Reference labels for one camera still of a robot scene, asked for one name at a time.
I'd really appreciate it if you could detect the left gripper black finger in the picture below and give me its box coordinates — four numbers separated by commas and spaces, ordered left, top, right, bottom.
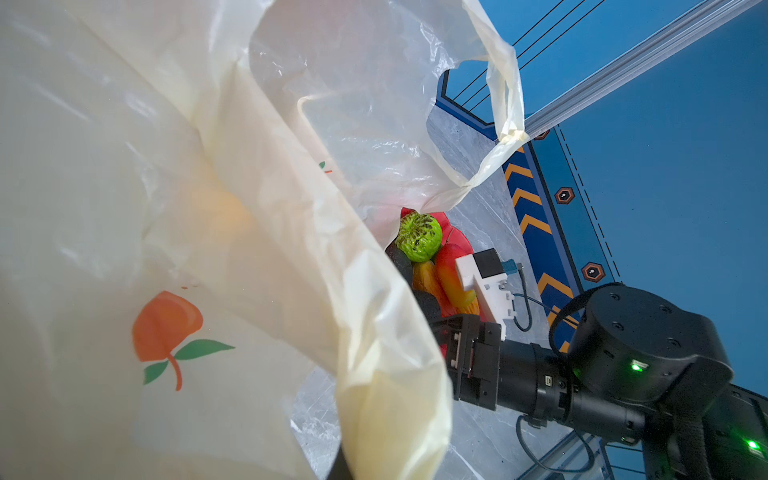
326, 447, 354, 480

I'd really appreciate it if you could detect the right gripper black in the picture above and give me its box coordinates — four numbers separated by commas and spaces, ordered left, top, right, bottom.
431, 314, 501, 410

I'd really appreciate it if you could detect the cream plastic bag orange print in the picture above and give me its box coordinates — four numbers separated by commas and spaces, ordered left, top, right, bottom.
1, 1, 526, 479

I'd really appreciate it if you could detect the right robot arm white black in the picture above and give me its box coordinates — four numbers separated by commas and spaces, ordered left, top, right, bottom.
429, 283, 767, 479

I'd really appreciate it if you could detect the small orange fruit centre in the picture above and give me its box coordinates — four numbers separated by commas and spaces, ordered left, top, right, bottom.
412, 261, 451, 313

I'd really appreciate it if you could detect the red yellow mango top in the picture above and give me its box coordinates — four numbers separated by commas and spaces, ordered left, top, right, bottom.
435, 243, 480, 315

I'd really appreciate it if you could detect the green custard apple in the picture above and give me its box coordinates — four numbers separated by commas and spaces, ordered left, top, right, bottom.
395, 212, 443, 263

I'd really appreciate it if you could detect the dark avocado upper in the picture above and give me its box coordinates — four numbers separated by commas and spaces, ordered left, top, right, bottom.
385, 242, 413, 285

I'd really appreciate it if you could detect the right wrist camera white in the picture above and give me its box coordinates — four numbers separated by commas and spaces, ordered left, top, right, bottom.
455, 249, 517, 341

